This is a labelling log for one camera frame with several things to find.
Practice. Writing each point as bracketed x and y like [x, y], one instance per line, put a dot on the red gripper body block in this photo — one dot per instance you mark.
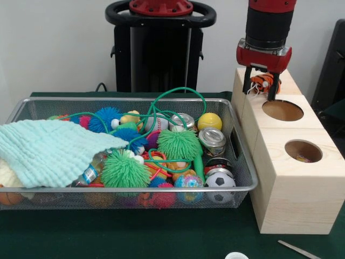
[264, 59]

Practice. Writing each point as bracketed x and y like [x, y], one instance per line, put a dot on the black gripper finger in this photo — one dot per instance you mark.
[272, 91]
[246, 83]

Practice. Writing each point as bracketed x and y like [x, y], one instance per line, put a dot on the orange striped tiger plush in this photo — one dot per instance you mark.
[261, 80]

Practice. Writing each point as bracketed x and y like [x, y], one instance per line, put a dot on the multicoloured patterned cloth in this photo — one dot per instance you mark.
[303, 158]

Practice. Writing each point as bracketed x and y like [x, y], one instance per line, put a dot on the mint green knitted cloth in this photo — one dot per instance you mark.
[48, 151]

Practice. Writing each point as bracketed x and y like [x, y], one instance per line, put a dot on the cream knitted cloth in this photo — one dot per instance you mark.
[8, 175]

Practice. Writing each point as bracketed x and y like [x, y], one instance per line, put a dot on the wooden box with three holes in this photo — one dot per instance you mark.
[296, 202]

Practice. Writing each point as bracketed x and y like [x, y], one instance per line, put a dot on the yellow ball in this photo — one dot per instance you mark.
[209, 121]

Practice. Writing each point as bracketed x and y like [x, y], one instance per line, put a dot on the silver soda can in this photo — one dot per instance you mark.
[213, 140]

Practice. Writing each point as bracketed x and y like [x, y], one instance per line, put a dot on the green spiky rubber ball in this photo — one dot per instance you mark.
[179, 143]

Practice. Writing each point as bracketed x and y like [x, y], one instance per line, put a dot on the white toy baseball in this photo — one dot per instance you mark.
[159, 122]

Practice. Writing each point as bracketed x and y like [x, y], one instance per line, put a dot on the black white toy soccer ball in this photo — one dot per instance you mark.
[219, 183]

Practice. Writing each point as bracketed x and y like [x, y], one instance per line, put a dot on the colourful globe ball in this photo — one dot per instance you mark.
[188, 183]

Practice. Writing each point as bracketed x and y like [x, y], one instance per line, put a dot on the blue spiky ball with eyes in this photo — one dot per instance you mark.
[105, 120]

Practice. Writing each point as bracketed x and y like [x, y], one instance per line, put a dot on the green spiky ball with eyes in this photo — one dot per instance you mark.
[124, 170]

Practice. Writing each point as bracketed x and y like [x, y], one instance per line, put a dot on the metal scissors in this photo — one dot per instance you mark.
[296, 249]

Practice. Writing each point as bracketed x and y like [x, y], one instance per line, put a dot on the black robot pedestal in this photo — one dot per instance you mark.
[159, 54]

